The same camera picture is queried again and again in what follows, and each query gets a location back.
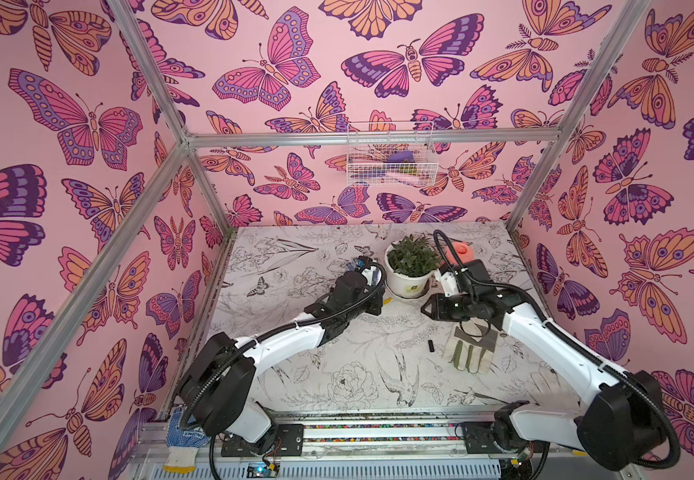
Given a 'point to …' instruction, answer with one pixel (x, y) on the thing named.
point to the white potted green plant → (410, 264)
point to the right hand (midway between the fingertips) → (427, 305)
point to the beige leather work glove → (471, 345)
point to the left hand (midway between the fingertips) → (387, 287)
